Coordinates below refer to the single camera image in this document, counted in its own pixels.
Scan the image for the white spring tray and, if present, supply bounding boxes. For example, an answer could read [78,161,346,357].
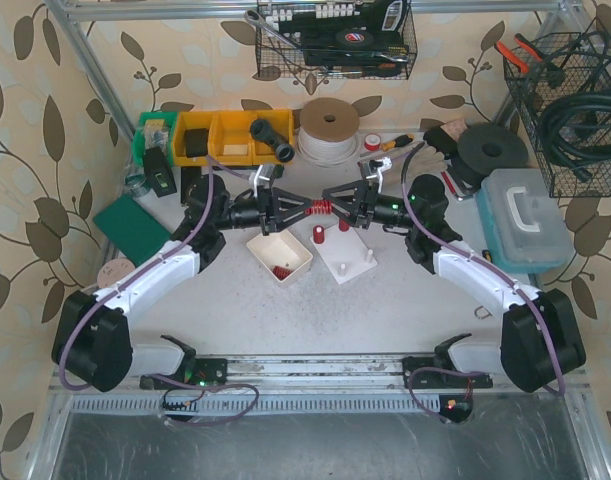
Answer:
[246,230,313,288]

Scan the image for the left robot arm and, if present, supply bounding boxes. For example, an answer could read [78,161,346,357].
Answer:
[51,173,313,392]

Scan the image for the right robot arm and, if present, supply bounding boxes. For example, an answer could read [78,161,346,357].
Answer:
[323,174,587,394]

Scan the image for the beige work glove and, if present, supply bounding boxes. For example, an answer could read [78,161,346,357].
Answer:
[357,142,447,187]

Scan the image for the yellow storage bins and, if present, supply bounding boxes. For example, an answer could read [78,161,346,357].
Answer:
[171,109,295,167]

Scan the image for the small yellow black screwdriver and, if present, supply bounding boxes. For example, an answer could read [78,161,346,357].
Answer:
[361,134,414,157]

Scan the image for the grey pipe fitting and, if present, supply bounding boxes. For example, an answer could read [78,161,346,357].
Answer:
[250,118,295,163]

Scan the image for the black box in bin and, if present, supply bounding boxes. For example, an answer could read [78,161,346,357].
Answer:
[183,128,209,158]

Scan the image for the black brush with sponge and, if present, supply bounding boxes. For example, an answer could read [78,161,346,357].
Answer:
[424,118,468,157]

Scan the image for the black battery charger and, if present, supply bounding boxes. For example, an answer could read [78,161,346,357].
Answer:
[143,147,177,197]

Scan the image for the black foam disc spool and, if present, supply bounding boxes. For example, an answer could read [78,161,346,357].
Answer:
[451,123,529,189]

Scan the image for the green foam pad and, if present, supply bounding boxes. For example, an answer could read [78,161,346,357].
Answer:
[93,195,171,267]

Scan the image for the glass jar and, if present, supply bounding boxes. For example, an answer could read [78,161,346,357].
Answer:
[123,168,151,199]

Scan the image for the green storage bin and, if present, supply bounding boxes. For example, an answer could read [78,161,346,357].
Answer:
[131,112,178,166]

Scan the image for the brass padlock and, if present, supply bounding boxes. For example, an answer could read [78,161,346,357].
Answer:
[474,306,492,319]

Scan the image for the teal clear toolbox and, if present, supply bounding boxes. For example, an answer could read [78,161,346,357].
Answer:
[475,168,574,274]

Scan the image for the round sanding disc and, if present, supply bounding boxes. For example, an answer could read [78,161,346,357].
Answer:
[97,258,135,288]

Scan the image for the white four-peg base plate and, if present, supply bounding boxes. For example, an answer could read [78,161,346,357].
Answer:
[310,224,378,285]

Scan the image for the white cable spool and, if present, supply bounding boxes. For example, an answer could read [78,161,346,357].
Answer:
[297,97,360,168]

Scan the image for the aluminium rail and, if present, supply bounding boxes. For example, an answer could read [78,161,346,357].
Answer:
[196,353,412,394]

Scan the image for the wire basket with tools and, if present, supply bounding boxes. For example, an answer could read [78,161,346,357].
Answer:
[244,1,417,84]

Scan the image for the black hose coil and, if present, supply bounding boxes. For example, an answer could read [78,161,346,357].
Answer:
[538,87,611,171]

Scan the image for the orange handled pliers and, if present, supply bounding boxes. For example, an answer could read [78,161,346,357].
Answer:
[494,33,544,75]

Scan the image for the wire basket with hoses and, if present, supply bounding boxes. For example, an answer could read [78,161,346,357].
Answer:
[502,30,611,198]

